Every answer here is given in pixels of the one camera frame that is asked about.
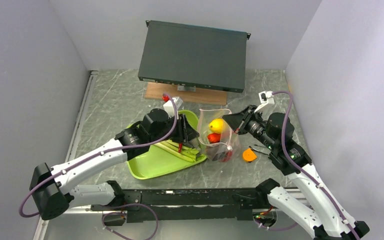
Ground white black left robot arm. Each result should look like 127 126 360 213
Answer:
29 108 199 220

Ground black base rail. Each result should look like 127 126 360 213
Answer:
90 187 271 223

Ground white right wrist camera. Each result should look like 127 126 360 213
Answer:
254 90 275 113

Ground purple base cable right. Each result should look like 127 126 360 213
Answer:
254 208 302 232

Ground yellow bell pepper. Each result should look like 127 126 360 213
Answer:
208 118 226 134

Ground dark grey rack device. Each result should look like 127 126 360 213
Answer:
138 20 251 93

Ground green celery stalks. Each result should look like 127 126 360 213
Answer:
154 140 201 163

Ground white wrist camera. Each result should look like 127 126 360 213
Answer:
254 90 275 113
162 95 184 117

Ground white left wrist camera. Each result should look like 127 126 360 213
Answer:
162 95 184 117

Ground wooden board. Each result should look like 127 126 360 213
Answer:
144 82 228 106

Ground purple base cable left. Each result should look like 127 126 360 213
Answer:
101 202 160 240

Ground clear pink zip top bag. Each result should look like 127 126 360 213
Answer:
197 108 241 163

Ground orange pumpkin slice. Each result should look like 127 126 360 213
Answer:
241 148 258 163

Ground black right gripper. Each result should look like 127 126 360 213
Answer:
222 104 277 151

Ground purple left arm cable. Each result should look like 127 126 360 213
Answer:
19 93 180 219

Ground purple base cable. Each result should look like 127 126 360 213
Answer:
101 202 160 240
254 208 302 232

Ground green plastic tray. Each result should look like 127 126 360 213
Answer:
126 109 208 180

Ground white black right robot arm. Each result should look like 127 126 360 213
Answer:
222 105 370 240

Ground orange red chili pepper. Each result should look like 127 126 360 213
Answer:
207 133 221 144

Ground lower black yellow screwdriver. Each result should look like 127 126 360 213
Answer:
249 146 270 156

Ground red tomato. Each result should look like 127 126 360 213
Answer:
222 151 234 163

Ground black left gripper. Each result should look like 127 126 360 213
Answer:
149 113 200 145

